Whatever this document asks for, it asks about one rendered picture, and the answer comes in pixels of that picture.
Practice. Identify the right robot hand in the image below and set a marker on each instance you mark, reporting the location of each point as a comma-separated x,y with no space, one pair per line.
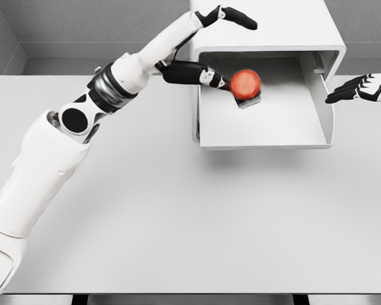
373,89

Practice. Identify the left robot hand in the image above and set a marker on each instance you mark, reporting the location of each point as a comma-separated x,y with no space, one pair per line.
173,41

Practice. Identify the red button load switch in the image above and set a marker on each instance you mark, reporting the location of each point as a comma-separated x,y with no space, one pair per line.
245,84

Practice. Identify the white cabinet drawer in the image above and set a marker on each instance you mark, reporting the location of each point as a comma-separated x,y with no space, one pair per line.
273,124

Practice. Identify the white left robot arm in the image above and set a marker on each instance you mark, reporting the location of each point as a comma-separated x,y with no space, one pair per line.
50,152

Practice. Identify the white tabletop storage cabinet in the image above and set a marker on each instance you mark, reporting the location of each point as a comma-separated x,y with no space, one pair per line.
273,25

